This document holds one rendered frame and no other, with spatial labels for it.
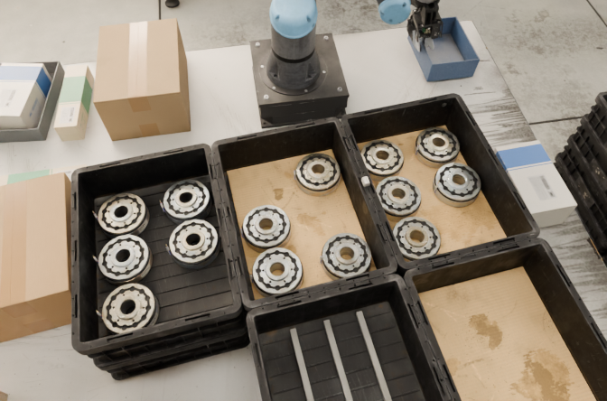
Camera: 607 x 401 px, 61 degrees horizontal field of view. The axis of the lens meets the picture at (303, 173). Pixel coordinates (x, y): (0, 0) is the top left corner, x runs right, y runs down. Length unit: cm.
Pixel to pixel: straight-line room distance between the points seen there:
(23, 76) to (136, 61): 35
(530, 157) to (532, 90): 138
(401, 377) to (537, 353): 27
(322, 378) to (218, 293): 27
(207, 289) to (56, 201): 40
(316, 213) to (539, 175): 57
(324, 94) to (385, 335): 68
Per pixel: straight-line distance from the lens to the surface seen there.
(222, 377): 116
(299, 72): 139
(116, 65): 149
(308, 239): 112
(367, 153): 121
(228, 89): 158
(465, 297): 111
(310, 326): 105
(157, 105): 141
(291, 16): 129
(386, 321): 106
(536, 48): 301
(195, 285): 110
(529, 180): 136
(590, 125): 200
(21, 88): 163
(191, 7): 308
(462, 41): 172
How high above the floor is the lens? 182
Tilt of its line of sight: 55 degrees down
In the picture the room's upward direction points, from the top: straight up
